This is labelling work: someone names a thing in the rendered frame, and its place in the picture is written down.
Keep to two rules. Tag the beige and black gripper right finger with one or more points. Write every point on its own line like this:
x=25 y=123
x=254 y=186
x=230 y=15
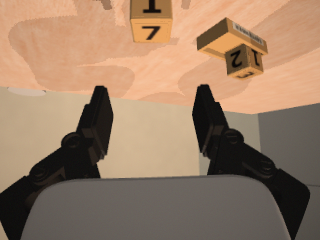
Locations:
x=225 y=147

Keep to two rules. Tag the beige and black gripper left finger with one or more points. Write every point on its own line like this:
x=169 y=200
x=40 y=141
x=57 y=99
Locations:
x=91 y=139

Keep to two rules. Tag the wooden number cube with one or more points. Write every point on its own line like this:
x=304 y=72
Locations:
x=151 y=20
x=243 y=62

